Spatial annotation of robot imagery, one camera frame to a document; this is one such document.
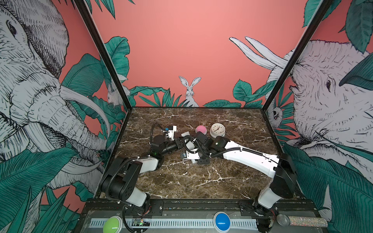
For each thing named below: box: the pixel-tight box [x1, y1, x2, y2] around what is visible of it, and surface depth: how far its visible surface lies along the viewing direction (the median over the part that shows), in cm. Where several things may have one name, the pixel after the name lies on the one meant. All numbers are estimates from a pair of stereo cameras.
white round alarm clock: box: [209, 122, 226, 139], surface depth 104 cm
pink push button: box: [195, 124, 208, 135], surface depth 109 cm
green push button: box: [102, 215, 123, 233], surface depth 69 cm
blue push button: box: [213, 211, 231, 233], surface depth 70 cm
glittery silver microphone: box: [276, 214, 328, 228], surface depth 69 cm
